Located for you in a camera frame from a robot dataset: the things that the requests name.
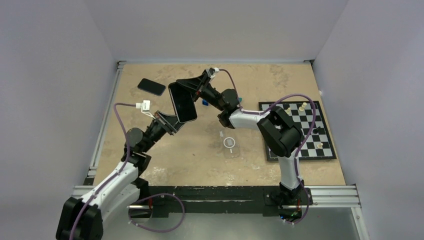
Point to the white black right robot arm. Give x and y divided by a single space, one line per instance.
282 135

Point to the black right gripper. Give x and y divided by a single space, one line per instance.
198 84

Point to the blue phone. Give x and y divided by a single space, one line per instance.
151 87

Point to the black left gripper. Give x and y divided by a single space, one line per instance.
172 119

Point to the black phone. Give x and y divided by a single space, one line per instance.
183 104

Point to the black chess piece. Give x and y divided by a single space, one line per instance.
317 130

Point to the white chess piece tall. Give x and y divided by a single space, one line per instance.
302 107

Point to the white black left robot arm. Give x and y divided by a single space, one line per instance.
86 217

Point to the black front mounting bar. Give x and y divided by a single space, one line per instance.
268 200

